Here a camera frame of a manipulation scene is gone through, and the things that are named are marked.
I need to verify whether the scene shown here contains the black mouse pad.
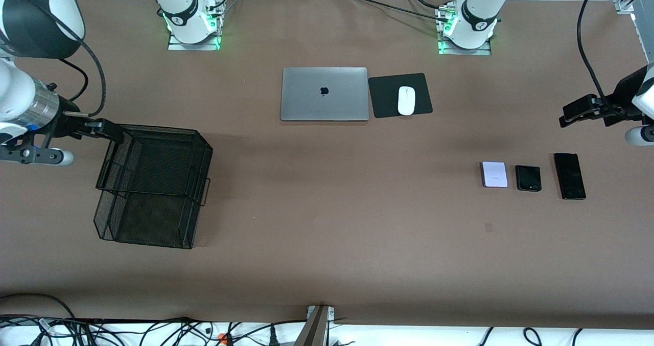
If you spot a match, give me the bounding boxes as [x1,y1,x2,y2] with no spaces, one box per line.
[368,73,433,119]

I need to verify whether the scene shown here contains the black cable on table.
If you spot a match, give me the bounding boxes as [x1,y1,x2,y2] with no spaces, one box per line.
[349,0,449,20]

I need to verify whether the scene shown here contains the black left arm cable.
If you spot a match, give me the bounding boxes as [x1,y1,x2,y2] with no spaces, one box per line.
[577,0,615,107]

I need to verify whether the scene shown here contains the silver closed laptop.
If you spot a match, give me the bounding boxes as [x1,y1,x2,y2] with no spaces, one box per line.
[280,67,369,122]

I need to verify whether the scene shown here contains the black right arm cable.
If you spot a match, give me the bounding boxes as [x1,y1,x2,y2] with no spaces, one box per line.
[0,0,108,119]

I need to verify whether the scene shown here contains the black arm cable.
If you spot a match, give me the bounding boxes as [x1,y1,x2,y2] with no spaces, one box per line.
[577,0,615,107]
[0,0,108,119]

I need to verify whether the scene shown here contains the grey metal side panel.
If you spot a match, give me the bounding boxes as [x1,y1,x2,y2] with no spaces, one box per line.
[633,13,654,63]

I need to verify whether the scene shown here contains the black slab smartphone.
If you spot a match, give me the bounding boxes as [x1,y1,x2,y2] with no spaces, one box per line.
[554,153,587,200]

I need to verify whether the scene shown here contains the white flip phone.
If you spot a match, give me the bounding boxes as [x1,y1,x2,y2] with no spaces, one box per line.
[480,161,509,189]

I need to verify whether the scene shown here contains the black mesh desk organizer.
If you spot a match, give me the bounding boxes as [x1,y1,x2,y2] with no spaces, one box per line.
[94,125,214,249]

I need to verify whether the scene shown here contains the white computer mouse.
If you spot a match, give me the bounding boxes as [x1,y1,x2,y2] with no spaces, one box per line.
[398,86,416,116]

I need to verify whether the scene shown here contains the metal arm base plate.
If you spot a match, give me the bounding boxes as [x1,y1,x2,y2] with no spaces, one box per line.
[168,27,222,51]
[438,32,492,56]

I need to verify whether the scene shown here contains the aluminium camera post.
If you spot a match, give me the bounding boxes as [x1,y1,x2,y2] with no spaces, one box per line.
[302,305,336,346]

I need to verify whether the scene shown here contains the black flip phone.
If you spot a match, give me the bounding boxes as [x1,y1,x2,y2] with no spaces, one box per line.
[515,165,542,192]

